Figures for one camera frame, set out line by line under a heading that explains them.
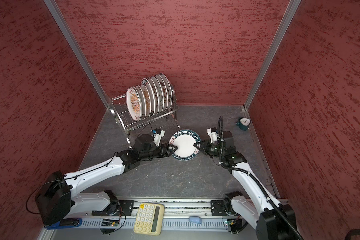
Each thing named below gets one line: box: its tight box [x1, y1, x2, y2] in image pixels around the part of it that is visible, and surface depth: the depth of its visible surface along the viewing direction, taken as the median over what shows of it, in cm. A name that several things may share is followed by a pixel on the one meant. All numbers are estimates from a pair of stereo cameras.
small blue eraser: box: [188, 216, 202, 224], surface depth 72 cm
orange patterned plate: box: [126, 87, 142, 122], surface depth 78 cm
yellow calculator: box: [133, 202, 165, 236], surface depth 71 cm
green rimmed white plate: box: [168, 129, 202, 161], surface depth 80 cm
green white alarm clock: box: [236, 117, 251, 131], surface depth 108 cm
